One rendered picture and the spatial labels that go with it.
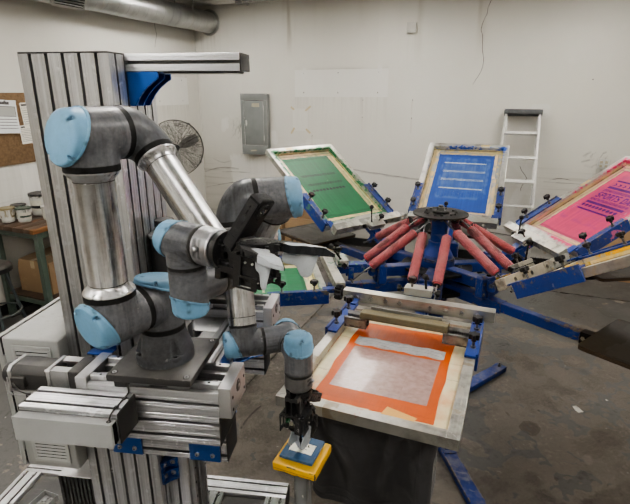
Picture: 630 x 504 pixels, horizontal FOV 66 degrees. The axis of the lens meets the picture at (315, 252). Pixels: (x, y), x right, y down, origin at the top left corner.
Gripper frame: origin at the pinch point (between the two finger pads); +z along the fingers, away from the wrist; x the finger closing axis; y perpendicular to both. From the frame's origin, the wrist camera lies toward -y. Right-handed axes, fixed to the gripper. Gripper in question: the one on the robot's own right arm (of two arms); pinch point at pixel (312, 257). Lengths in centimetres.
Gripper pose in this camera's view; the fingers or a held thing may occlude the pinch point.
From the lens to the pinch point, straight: 78.9
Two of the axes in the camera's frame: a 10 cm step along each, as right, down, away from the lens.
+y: -0.8, 9.8, 2.0
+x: -5.5, 1.3, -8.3
